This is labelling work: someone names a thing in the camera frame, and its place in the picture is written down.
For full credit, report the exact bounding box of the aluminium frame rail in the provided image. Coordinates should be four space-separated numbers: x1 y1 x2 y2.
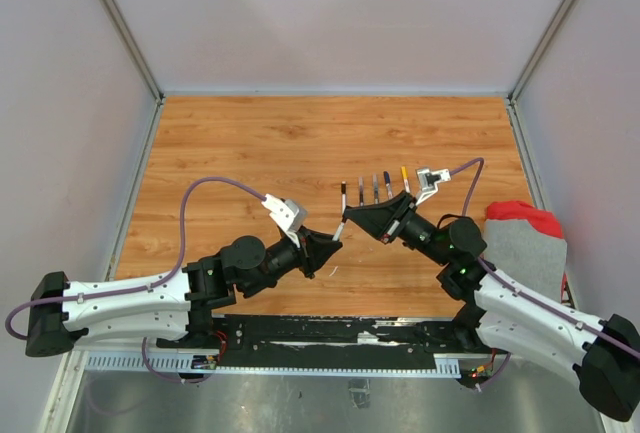
44 310 626 433

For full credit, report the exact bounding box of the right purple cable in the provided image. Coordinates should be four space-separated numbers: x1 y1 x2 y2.
439 157 640 360

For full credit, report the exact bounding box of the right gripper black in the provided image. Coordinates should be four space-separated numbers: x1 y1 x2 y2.
344 191 451 267

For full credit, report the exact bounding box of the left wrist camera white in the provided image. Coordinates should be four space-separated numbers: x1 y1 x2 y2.
261 194 308 248

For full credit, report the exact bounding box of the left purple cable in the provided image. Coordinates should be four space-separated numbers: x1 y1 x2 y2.
4 176 269 340

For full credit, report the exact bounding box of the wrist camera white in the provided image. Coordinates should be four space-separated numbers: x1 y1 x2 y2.
261 194 308 248
415 167 451 206

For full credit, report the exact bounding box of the purple cable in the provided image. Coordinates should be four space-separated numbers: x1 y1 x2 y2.
439 157 640 360
4 176 269 340

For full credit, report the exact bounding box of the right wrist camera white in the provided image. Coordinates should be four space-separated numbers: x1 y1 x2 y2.
415 167 451 206

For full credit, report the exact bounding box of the white pen black end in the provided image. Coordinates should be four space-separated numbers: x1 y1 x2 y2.
332 220 346 241

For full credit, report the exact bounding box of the white thin pen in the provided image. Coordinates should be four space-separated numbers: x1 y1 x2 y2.
340 181 347 211

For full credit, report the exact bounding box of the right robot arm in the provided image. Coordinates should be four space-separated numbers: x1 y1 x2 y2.
343 192 639 422

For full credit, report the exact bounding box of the purple gel pen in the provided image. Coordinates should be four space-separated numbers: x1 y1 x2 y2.
358 176 365 206

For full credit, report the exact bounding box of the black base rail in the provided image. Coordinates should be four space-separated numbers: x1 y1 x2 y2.
212 314 491 370

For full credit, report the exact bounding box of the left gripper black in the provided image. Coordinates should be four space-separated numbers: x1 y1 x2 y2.
244 225 343 296

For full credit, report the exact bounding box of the red and grey cloth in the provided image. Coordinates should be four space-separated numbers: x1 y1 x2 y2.
483 200 567 301

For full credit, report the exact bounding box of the blue gel pen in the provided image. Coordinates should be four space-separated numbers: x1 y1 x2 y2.
372 174 380 204

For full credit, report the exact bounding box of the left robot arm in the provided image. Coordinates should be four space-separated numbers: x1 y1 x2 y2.
25 227 342 358

